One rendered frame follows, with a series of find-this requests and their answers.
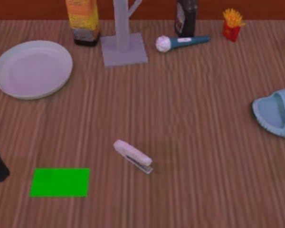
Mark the green mat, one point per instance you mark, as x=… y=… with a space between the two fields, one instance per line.
x=59 y=182

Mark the orange label bottle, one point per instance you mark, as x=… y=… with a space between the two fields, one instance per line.
x=84 y=21

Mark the dark bottle with label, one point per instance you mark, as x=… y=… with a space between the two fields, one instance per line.
x=185 y=20

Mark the red french fries box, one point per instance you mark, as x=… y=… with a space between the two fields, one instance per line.
x=232 y=27

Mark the grey stand with square base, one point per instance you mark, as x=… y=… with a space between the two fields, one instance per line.
x=123 y=45

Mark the light blue slipper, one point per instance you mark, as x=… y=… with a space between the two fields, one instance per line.
x=273 y=112

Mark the white stapler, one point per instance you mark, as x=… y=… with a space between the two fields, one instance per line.
x=133 y=153

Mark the white round plate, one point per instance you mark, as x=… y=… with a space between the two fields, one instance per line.
x=33 y=69

